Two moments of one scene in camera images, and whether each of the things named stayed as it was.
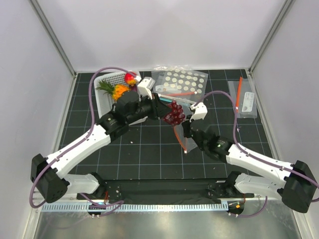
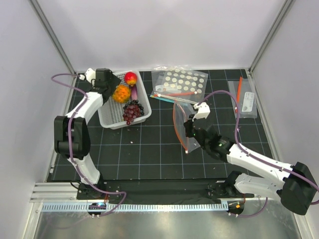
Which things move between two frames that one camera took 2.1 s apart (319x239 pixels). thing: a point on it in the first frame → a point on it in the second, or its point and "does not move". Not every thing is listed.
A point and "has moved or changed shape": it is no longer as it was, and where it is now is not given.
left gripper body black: (144, 108) → (92, 86)
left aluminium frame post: (53, 34) does not move
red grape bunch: (177, 115) has moved or changed shape
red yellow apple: (130, 78) does not move
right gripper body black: (188, 132) does not move
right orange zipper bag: (244, 94) does not move
